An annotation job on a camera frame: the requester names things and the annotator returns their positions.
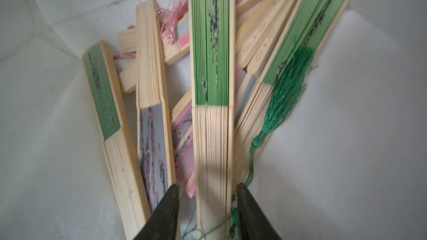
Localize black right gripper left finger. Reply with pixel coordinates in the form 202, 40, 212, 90
134, 184, 180, 240

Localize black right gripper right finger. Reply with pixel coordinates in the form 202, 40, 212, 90
236, 183, 281, 240

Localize cream tote bag yellow handles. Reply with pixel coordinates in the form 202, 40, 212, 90
1, 0, 427, 240

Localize green fan left in bag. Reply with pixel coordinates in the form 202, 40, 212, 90
81, 41, 151, 240

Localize grey pink fan in bag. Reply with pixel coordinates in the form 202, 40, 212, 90
136, 0, 176, 212

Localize green fan with tassel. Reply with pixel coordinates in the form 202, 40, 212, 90
233, 0, 348, 184

